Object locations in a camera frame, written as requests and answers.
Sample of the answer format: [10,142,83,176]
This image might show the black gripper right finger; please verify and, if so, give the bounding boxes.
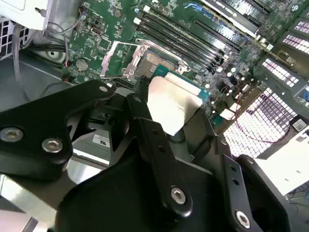
[187,108,292,232]

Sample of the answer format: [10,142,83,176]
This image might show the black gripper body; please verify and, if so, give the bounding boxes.
[54,151,234,232]

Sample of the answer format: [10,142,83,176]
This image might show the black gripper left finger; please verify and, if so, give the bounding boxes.
[0,76,194,219]

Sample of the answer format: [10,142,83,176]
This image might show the metal socket cover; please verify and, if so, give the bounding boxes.
[99,40,148,80]

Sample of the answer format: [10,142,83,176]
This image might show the silver CPU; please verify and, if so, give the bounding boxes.
[146,64,211,136]

